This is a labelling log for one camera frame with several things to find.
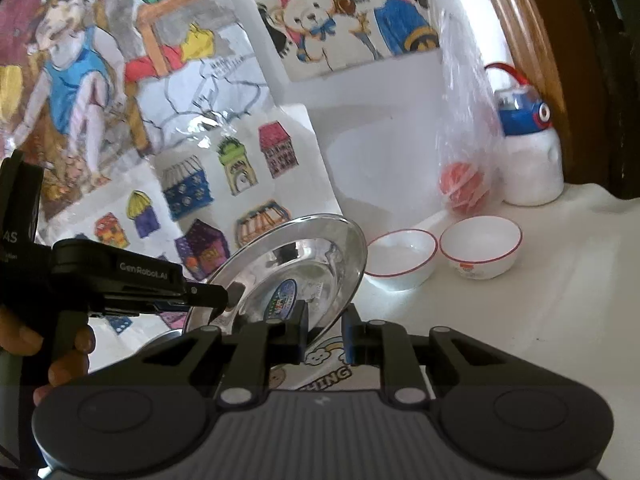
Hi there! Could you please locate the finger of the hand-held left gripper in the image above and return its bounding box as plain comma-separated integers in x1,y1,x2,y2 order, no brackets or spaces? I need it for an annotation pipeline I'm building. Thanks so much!
186,282,246,311

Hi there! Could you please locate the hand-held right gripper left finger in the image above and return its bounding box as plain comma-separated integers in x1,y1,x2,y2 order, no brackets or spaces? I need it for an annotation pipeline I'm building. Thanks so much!
132,300,308,407

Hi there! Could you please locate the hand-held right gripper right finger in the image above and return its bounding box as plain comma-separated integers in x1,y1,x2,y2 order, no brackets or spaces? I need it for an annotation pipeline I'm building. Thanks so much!
342,305,506,407

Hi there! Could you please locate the steel plate with blue sticker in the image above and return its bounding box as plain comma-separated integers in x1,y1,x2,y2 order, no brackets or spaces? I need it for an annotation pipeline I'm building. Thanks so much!
184,214,369,356

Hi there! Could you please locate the white bowl with red rim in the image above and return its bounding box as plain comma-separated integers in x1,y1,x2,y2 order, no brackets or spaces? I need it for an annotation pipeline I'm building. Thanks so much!
363,229,439,292
439,217,524,281

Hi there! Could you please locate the person's left hand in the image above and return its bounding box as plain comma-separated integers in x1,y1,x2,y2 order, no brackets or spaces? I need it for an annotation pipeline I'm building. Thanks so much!
0,305,97,407

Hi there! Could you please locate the coloured houses drawing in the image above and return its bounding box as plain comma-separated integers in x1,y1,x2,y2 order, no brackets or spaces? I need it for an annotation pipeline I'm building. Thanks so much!
37,104,344,356

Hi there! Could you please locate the child figure drawing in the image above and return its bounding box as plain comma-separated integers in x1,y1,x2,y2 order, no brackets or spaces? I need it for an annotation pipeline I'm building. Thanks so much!
0,0,273,223

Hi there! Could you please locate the white printed table mat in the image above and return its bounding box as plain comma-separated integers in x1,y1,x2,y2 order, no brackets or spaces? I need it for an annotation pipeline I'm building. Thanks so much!
87,180,640,478

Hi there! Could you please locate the white bottle with blue lid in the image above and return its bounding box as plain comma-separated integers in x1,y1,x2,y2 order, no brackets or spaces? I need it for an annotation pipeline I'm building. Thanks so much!
484,62,566,207

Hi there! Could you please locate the clear plastic bag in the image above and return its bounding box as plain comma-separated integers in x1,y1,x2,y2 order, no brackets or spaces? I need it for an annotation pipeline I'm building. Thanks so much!
434,7,503,217

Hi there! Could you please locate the white dogs drawing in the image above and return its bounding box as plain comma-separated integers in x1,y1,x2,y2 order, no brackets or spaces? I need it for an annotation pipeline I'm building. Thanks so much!
239,0,442,82

